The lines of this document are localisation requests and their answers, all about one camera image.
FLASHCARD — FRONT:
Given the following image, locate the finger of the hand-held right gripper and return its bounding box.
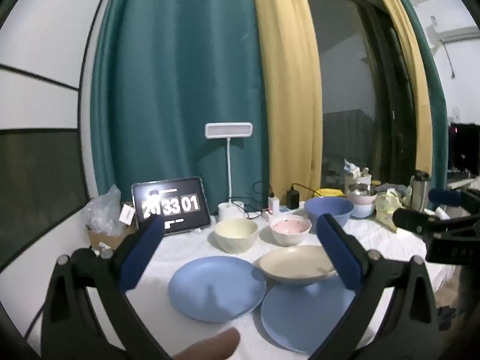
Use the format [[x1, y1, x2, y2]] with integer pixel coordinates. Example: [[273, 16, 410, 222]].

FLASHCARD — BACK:
[[428, 188, 466, 207], [393, 208, 469, 235]]

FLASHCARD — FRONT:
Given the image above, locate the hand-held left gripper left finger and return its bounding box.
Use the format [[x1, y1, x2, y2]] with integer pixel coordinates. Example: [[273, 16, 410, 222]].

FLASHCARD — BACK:
[[40, 217, 173, 360]]

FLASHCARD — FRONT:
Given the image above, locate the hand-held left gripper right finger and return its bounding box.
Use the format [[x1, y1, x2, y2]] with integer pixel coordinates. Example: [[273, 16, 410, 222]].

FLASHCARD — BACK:
[[316, 213, 447, 360]]

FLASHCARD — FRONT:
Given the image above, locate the cream plate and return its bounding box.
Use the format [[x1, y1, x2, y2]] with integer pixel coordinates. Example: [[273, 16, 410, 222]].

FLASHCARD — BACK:
[[259, 245, 338, 287]]

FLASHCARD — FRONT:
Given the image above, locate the blue plate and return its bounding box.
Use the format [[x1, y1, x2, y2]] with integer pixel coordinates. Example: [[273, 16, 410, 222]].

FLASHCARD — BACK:
[[260, 281, 357, 354], [168, 256, 267, 323]]

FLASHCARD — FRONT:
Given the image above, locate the cream bowl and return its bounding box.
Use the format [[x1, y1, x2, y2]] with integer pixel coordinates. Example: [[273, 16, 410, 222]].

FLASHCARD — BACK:
[[214, 218, 259, 254]]

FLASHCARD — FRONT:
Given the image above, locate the person's left hand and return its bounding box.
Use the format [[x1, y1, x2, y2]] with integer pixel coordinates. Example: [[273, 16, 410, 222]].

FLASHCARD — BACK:
[[174, 327, 241, 360]]

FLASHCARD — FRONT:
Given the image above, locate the steel thermos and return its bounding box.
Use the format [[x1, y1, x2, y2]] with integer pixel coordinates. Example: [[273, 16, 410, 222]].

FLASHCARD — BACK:
[[409, 170, 431, 212]]

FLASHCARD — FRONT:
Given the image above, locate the yellow tissue pack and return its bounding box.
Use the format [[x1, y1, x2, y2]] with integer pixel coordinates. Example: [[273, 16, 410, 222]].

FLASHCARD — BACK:
[[375, 190, 404, 231]]

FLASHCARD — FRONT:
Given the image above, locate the small white box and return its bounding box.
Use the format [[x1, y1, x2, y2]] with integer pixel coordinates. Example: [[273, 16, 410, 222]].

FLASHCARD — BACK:
[[120, 202, 136, 227]]

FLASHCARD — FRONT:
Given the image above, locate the large blue bowl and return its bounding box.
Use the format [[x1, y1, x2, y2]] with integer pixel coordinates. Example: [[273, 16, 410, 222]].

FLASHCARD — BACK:
[[304, 197, 355, 229]]

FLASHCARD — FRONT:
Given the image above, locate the pale blue bowl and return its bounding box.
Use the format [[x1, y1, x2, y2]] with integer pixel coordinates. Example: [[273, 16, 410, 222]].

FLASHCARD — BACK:
[[350, 202, 376, 219]]

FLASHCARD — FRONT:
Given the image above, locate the white bowl with pink inside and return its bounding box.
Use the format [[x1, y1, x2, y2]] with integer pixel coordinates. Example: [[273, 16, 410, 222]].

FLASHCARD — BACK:
[[270, 215, 312, 247]]

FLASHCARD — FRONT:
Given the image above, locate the tablet with clock display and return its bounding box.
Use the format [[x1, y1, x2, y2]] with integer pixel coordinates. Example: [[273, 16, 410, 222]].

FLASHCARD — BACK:
[[131, 177, 212, 236]]

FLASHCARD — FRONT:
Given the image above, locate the dark monitor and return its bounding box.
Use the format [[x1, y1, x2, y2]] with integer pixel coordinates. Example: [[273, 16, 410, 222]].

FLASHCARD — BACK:
[[448, 122, 480, 171]]

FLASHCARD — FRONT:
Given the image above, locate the clear plastic bag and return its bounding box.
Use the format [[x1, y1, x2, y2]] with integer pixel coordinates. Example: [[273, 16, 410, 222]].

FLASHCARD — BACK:
[[85, 185, 122, 235]]

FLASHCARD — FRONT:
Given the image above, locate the white power strip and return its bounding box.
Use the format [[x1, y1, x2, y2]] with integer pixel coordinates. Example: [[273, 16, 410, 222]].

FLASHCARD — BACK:
[[262, 206, 291, 222]]

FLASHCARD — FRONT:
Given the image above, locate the white container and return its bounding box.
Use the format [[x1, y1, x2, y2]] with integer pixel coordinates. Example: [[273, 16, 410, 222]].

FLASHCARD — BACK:
[[344, 158, 373, 186]]

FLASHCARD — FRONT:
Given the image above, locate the teal curtain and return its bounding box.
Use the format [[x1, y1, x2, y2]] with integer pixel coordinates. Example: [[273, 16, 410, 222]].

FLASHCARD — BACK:
[[388, 0, 449, 196], [90, 0, 271, 218]]

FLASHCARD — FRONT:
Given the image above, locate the yellow curtain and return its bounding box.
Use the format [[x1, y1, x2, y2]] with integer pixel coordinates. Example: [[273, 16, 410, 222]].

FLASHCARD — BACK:
[[249, 0, 324, 211], [362, 0, 434, 184]]

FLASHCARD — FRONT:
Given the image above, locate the glass sliding door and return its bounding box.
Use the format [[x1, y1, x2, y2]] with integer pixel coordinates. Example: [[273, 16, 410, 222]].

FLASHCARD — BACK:
[[300, 0, 417, 196]]

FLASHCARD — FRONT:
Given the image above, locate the white desk lamp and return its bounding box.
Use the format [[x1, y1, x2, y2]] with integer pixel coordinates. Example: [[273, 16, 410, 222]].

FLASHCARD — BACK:
[[205, 122, 253, 221]]

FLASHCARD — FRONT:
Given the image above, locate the white air conditioner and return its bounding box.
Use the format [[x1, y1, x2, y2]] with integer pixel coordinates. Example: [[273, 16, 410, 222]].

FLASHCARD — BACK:
[[425, 26, 480, 49]]

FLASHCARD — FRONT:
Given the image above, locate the black cable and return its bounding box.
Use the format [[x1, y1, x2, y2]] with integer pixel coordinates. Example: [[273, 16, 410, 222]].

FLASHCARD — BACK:
[[290, 183, 323, 197], [229, 181, 272, 220]]

